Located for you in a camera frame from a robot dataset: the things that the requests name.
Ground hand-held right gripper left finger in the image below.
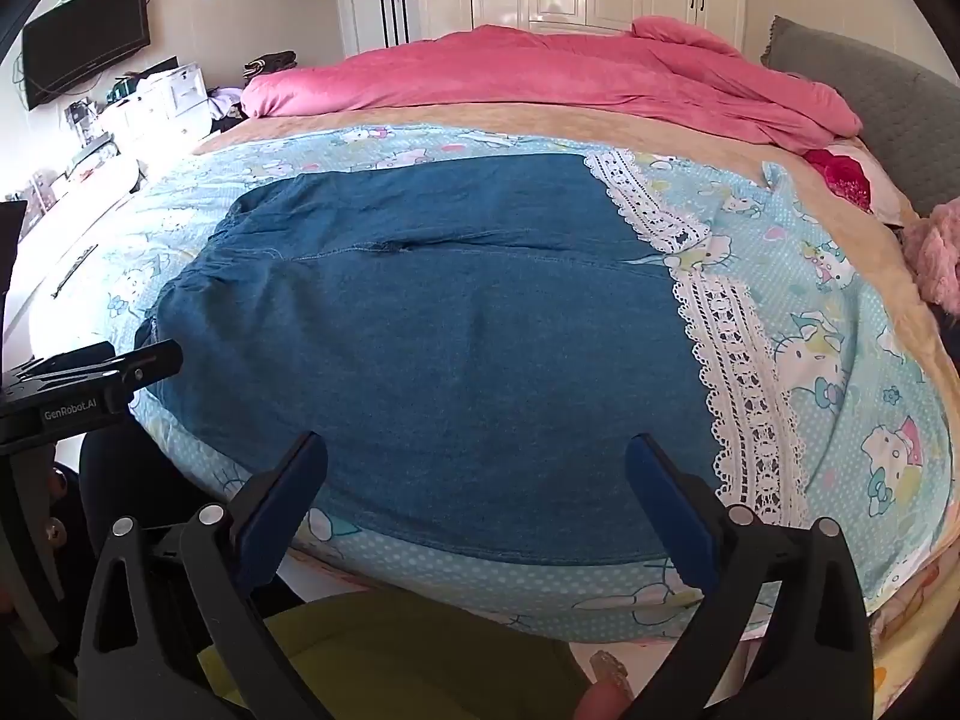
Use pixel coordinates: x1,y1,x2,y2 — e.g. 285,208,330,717
75,431,331,720

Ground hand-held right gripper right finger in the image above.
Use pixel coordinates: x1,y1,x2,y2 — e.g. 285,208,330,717
626,433,875,720

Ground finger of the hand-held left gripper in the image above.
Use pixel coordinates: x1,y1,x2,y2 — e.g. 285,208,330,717
15,340,185,397

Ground blue denim pants lace trim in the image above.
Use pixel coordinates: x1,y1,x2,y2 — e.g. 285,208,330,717
133,150,815,567

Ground person's right hand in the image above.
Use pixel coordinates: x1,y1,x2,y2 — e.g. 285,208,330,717
574,651,632,720

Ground white desk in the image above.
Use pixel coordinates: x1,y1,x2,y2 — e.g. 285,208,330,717
0,136,145,335

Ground person's yellow-green garment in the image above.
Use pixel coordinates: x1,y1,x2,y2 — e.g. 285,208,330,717
196,586,595,720

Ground cartoon cat printed blanket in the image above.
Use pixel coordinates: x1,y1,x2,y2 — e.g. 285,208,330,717
112,127,955,647

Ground white drawer box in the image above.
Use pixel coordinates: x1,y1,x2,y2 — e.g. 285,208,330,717
101,64,209,140

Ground dark folded clothes pile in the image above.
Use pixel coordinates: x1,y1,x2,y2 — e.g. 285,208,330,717
243,50,298,85

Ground pink fluffy cloth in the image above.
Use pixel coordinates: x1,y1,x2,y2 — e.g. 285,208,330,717
900,199,960,316

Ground red cloth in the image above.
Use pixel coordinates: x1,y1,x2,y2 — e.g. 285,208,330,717
802,146,876,215

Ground pink duvet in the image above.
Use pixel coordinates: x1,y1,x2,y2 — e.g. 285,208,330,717
240,15,865,152

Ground grey quilted headboard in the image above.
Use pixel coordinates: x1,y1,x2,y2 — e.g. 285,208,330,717
761,15,960,217

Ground black wall television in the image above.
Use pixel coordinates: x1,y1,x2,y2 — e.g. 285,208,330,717
21,0,152,112

